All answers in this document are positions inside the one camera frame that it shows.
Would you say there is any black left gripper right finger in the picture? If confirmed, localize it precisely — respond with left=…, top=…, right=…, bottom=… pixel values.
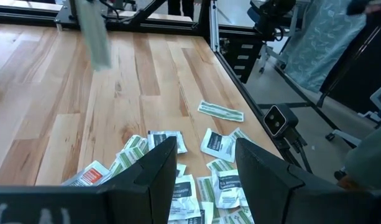
left=235, top=138, right=381, bottom=224

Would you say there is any green striped bandage packet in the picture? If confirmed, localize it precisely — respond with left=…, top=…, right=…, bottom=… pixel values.
left=196, top=176, right=216, bottom=203
left=74, top=0, right=112, bottom=72
left=123, top=134, right=149, bottom=156
left=198, top=99, right=245, bottom=123
left=229, top=127, right=255, bottom=144
left=208, top=207, right=255, bottom=224
left=115, top=147, right=144, bottom=170
left=206, top=158, right=236, bottom=172
left=109, top=158, right=126, bottom=178

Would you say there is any black drawer cabinet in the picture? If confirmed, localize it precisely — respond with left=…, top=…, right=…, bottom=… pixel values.
left=219, top=36, right=265, bottom=84

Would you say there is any person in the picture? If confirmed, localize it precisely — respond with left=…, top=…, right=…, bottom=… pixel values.
left=167, top=0, right=195, bottom=21
left=334, top=123, right=381, bottom=191
left=283, top=0, right=368, bottom=94

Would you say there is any white office chair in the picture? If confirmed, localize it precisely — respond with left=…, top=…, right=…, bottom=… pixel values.
left=257, top=6, right=300, bottom=75
left=325, top=80, right=381, bottom=147

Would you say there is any white packet with red print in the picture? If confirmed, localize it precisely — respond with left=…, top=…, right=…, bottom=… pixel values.
left=62, top=160, right=112, bottom=187

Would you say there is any black table-level camera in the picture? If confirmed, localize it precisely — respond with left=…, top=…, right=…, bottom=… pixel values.
left=263, top=103, right=300, bottom=139

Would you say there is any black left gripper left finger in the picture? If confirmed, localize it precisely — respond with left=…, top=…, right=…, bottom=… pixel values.
left=0, top=136, right=178, bottom=224

